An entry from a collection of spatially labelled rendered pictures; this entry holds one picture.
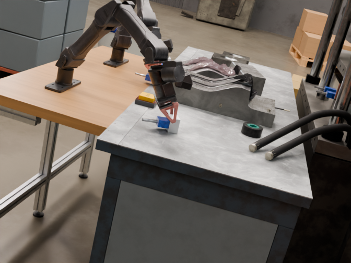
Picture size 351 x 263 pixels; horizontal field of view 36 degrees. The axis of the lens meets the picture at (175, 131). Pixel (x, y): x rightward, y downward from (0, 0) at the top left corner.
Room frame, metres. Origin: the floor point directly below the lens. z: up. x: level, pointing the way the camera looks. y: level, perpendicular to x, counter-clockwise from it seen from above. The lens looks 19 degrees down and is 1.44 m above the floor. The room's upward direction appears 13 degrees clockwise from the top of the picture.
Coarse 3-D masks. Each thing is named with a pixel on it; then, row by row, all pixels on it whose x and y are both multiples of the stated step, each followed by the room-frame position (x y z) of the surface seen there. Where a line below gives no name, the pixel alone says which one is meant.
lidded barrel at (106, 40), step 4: (116, 28) 4.52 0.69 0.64; (112, 32) 4.51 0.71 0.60; (104, 36) 4.55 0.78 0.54; (108, 36) 4.53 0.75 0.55; (112, 36) 4.51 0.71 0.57; (100, 40) 4.61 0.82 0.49; (104, 40) 4.55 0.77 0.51; (108, 40) 4.53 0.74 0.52; (132, 40) 4.50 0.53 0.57; (100, 44) 4.60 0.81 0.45; (104, 44) 4.55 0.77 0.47; (108, 44) 4.52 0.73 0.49; (132, 44) 4.51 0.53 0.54; (136, 44) 4.52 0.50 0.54; (112, 48) 4.51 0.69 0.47; (128, 48) 4.50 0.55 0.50; (132, 48) 4.51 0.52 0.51; (136, 48) 4.53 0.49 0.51; (128, 52) 4.50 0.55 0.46; (132, 52) 4.52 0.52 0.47; (136, 52) 4.53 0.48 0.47; (140, 52) 4.56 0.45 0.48
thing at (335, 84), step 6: (336, 78) 2.77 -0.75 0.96; (342, 78) 2.81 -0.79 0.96; (330, 84) 2.90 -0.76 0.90; (336, 84) 2.72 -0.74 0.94; (336, 90) 2.66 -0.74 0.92; (336, 96) 2.66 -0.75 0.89; (324, 102) 2.89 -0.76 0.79; (330, 102) 2.72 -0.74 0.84; (330, 108) 2.67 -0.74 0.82; (348, 108) 2.65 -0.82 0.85
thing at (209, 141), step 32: (256, 64) 3.51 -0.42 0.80; (288, 96) 2.81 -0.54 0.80; (128, 128) 1.74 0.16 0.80; (160, 128) 1.82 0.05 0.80; (192, 128) 1.90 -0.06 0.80; (224, 128) 1.99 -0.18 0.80; (192, 160) 1.59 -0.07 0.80; (224, 160) 1.66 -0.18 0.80; (256, 160) 1.73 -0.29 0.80; (288, 160) 1.81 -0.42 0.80; (288, 192) 1.52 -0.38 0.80
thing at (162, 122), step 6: (168, 114) 1.84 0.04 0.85; (144, 120) 1.79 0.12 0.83; (150, 120) 1.80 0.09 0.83; (156, 120) 1.80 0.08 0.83; (162, 120) 1.79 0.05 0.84; (168, 120) 1.81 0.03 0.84; (180, 120) 1.81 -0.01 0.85; (162, 126) 1.79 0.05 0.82; (168, 126) 1.80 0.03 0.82; (174, 126) 1.80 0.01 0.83; (168, 132) 1.80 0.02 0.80; (174, 132) 1.80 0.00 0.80
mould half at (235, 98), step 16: (176, 96) 2.19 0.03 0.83; (192, 96) 2.18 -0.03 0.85; (208, 96) 2.18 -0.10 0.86; (224, 96) 2.17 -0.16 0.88; (240, 96) 2.17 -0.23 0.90; (256, 96) 2.39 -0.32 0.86; (224, 112) 2.17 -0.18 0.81; (240, 112) 2.16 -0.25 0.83; (256, 112) 2.16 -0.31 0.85; (272, 112) 2.18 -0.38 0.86
